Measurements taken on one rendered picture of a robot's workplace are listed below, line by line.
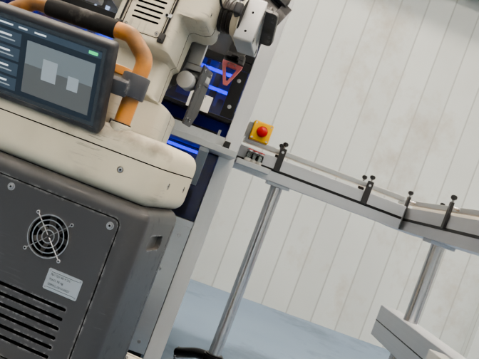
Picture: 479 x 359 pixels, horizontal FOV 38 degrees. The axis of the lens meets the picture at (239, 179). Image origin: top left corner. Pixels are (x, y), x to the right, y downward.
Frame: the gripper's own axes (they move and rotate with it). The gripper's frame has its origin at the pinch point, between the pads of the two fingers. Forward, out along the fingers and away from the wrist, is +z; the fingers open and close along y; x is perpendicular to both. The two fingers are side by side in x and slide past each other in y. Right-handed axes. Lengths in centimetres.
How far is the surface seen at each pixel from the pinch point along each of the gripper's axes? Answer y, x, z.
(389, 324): 18, -85, 57
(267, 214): 41, -33, 37
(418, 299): 8, -88, 45
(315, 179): 37, -45, 18
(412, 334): -7, -85, 55
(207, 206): 26.5, -9.3, 41.1
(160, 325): 26, -9, 88
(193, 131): 0.8, 4.2, 18.4
